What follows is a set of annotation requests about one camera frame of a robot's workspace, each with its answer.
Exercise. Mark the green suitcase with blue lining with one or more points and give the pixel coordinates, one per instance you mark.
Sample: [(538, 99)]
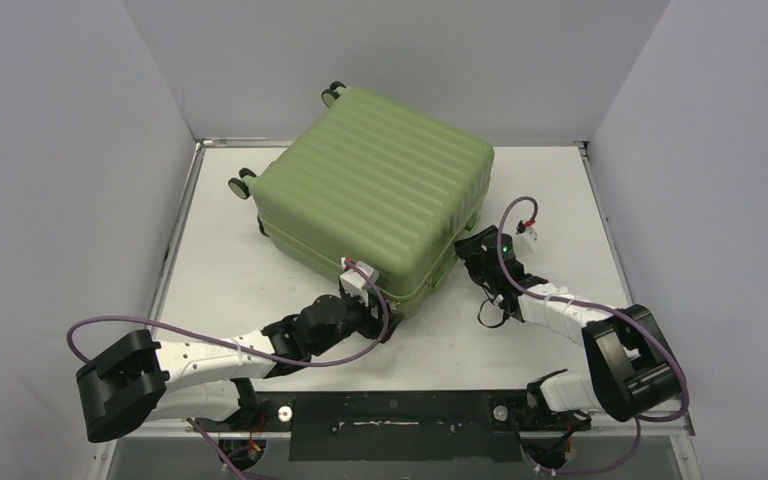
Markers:
[(378, 182)]

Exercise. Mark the far left suitcase wheel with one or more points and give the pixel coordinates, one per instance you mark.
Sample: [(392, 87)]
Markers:
[(331, 94)]

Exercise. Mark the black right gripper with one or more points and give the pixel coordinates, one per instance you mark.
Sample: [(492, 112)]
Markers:
[(470, 250)]

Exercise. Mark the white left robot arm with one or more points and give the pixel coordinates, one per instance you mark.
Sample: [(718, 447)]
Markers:
[(139, 379)]

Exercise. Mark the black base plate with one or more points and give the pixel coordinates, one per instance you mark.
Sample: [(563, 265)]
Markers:
[(498, 425)]

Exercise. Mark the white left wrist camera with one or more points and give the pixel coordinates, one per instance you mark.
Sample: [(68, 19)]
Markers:
[(358, 280)]

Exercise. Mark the middle left suitcase wheel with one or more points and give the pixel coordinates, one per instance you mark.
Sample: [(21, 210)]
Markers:
[(240, 185)]

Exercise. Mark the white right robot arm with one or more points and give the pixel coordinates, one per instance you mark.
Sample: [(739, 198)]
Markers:
[(630, 367)]

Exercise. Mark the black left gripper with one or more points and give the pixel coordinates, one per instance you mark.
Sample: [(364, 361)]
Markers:
[(372, 326)]

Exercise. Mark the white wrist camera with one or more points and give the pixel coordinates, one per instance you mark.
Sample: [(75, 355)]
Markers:
[(358, 280), (525, 239)]

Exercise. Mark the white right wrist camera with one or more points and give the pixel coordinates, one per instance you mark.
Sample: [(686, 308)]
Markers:
[(525, 239)]

